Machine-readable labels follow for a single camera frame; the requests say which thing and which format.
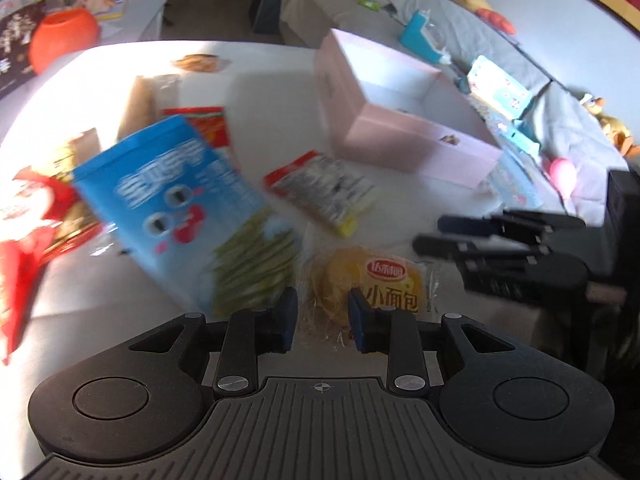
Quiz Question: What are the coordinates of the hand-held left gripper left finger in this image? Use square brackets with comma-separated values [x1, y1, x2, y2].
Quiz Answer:
[127, 287, 299, 401]

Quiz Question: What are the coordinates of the small blue paper box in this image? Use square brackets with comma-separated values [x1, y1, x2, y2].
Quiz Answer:
[499, 119, 542, 157]

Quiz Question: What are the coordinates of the blue snack bag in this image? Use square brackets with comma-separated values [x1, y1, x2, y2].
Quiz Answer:
[74, 115, 302, 317]

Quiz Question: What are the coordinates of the red and white snack packet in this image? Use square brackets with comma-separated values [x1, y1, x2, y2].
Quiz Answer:
[264, 150, 377, 239]

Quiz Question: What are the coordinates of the small clear snack packet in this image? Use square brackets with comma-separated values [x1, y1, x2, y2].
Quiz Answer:
[171, 53, 232, 74]

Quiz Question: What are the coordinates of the pink cardboard box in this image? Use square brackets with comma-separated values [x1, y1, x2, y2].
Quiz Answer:
[313, 28, 504, 190]

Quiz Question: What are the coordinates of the pink balloon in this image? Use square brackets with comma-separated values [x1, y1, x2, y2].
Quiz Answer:
[549, 157, 585, 202]

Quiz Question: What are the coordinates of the light blue printed sheet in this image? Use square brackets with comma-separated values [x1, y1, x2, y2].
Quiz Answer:
[486, 149, 545, 209]

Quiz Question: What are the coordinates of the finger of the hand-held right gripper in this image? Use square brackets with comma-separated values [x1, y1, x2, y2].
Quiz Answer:
[413, 234, 551, 268]
[438, 209, 586, 243]

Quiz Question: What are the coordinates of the clear brown bread packet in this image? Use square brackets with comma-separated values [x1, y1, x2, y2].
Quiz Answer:
[116, 74, 182, 142]

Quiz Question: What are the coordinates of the blue plastic container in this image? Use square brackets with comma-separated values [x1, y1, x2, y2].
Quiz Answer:
[399, 10, 454, 67]

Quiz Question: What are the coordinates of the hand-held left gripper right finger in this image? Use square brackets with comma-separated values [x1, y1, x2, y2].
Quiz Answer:
[348, 287, 516, 401]

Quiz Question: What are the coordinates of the yellow bread packet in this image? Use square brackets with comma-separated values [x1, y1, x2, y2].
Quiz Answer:
[304, 245, 437, 343]

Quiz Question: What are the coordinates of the grey covered sofa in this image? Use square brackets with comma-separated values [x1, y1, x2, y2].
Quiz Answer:
[279, 0, 632, 231]

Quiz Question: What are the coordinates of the light blue printed card box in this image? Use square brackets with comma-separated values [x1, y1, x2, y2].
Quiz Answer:
[466, 55, 532, 121]

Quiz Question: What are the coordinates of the orange bowl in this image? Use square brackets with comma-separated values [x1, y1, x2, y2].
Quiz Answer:
[28, 7, 100, 77]

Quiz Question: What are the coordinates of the long red snack packet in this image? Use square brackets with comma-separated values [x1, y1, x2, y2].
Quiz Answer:
[162, 106, 232, 161]

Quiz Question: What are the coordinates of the white side table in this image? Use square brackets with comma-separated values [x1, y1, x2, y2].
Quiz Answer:
[94, 0, 167, 42]

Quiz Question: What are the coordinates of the black printed box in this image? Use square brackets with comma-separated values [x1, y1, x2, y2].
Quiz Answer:
[0, 9, 42, 97]

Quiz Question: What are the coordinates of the dark cloth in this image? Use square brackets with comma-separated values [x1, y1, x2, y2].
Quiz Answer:
[585, 169, 640, 376]

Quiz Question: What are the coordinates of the yellow brown plush toy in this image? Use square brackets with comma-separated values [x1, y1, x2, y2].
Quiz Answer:
[581, 94, 640, 157]

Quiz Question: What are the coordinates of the red snack pouch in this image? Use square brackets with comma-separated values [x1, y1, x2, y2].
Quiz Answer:
[0, 166, 103, 367]

